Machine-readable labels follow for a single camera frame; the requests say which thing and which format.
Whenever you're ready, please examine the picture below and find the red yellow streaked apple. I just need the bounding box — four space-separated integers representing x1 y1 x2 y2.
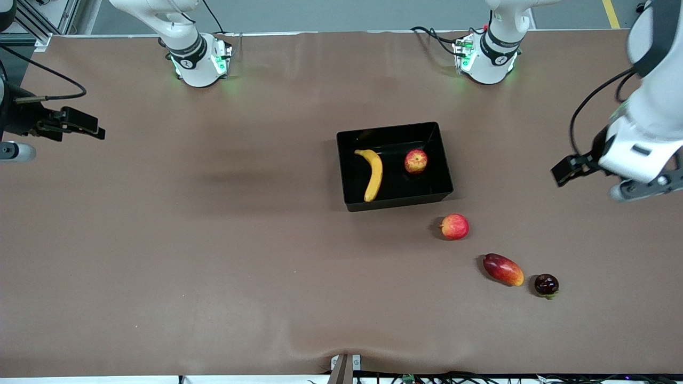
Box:
403 148 429 175

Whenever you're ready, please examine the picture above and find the black plastic box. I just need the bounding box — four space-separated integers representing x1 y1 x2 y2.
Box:
336 121 455 212

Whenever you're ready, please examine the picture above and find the yellow banana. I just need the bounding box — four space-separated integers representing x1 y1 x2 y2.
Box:
354 149 384 203

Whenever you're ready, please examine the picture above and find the pink red round apple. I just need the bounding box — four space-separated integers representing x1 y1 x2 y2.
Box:
439 213 471 241

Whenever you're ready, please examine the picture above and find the red yellow mango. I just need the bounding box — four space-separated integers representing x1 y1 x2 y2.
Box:
482 253 525 287

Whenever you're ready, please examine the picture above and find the yellow floor tape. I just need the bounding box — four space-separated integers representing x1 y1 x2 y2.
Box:
602 0 623 30

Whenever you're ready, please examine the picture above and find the brown table cover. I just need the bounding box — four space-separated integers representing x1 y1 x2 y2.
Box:
0 29 683 377

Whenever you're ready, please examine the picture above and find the aluminium frame profile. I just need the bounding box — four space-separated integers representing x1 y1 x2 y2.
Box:
11 0 82 47

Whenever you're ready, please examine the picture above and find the black right arm base cable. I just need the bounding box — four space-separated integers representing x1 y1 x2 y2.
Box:
201 0 244 52

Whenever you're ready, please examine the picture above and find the black arm base cable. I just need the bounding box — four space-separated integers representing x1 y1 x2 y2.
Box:
409 23 484 57
201 0 244 52

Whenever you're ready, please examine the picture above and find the black left arm base cable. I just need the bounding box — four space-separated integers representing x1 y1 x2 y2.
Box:
409 23 484 57

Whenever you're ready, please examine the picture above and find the metal table clamp bracket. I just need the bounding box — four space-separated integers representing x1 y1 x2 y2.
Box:
330 354 362 384

